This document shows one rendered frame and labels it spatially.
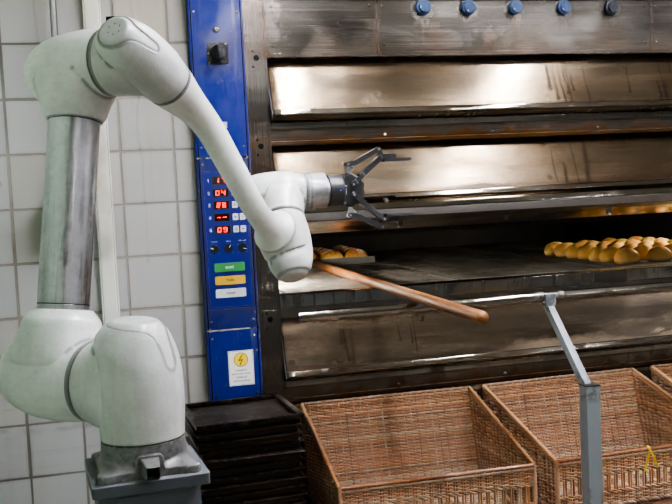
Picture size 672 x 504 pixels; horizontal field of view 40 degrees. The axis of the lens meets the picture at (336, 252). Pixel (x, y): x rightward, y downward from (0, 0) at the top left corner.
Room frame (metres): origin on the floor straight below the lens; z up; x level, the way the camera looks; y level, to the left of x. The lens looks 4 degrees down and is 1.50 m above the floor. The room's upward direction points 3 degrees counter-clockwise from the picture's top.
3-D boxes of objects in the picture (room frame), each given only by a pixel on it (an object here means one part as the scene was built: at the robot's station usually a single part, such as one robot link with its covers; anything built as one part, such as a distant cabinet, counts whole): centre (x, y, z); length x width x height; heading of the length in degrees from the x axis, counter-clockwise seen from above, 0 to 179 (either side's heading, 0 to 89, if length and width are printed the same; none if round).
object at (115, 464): (1.68, 0.37, 1.03); 0.22 x 0.18 x 0.06; 18
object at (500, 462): (2.62, -0.19, 0.72); 0.56 x 0.49 x 0.28; 103
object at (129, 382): (1.71, 0.38, 1.17); 0.18 x 0.16 x 0.22; 63
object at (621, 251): (3.60, -1.15, 1.21); 0.61 x 0.48 x 0.06; 14
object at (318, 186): (2.27, 0.04, 1.49); 0.09 x 0.06 x 0.09; 13
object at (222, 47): (2.72, 0.31, 1.92); 0.06 x 0.04 x 0.11; 104
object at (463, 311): (2.88, -0.12, 1.20); 1.71 x 0.03 x 0.03; 14
